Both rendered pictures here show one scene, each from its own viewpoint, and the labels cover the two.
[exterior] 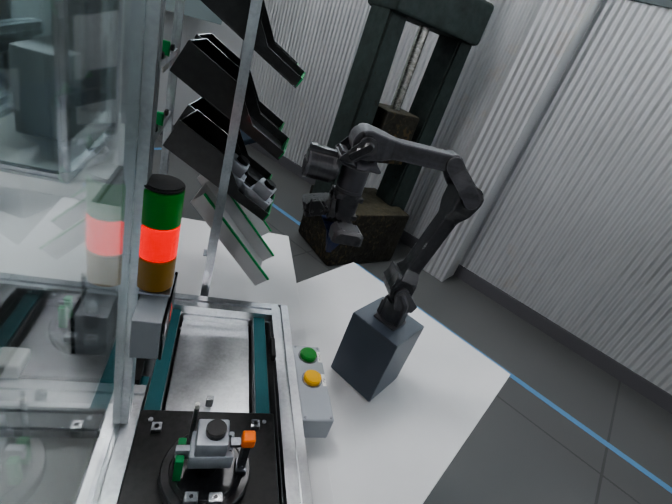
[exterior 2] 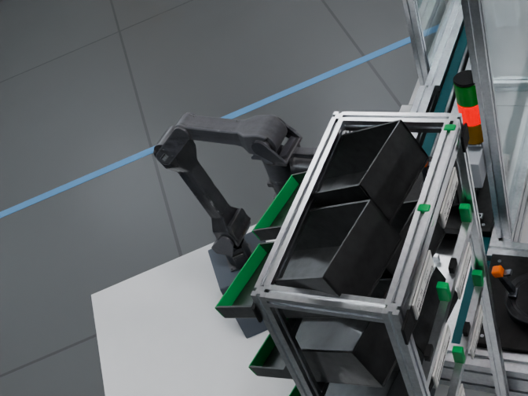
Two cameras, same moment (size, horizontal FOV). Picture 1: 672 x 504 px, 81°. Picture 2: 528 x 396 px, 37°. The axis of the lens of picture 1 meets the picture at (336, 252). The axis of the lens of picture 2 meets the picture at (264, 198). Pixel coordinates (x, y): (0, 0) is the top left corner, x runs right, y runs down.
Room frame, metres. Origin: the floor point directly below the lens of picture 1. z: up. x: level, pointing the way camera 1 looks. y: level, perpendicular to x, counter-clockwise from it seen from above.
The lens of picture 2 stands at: (1.44, 1.00, 2.39)
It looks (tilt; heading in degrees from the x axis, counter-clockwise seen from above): 42 degrees down; 239
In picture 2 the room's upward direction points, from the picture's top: 23 degrees counter-clockwise
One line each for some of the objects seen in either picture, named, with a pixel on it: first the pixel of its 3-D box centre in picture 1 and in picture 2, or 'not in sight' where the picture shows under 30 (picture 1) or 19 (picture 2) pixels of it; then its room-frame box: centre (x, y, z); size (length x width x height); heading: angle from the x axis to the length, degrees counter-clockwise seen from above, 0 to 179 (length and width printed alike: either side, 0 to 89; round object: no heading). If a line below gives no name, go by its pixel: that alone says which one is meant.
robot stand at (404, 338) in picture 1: (376, 347); (253, 284); (0.83, -0.19, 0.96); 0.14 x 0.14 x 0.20; 58
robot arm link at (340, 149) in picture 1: (338, 156); (294, 152); (0.76, 0.06, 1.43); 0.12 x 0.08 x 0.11; 107
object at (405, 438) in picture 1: (349, 365); (272, 325); (0.86, -0.14, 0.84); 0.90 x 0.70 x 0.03; 148
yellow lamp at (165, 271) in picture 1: (155, 267); (474, 127); (0.44, 0.23, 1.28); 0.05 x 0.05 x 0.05
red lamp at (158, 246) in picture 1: (158, 237); (471, 109); (0.44, 0.23, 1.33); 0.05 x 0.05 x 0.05
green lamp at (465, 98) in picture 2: (162, 204); (467, 89); (0.44, 0.23, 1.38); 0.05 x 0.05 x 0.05
